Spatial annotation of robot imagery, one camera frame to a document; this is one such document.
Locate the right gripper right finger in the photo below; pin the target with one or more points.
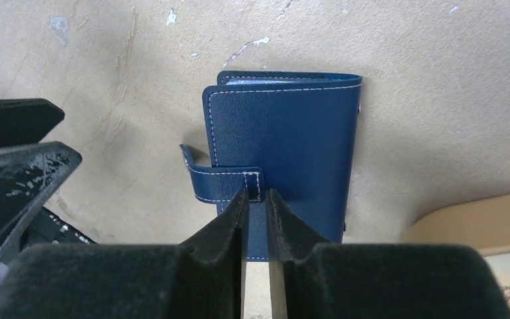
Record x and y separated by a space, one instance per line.
311 277

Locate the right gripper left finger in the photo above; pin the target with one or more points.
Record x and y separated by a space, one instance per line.
202 277

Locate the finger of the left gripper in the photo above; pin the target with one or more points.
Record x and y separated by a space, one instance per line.
27 121
29 175

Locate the blue leather card holder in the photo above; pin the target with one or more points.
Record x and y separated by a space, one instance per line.
289 131

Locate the tan oval plastic tray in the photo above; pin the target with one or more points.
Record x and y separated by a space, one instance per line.
484 225

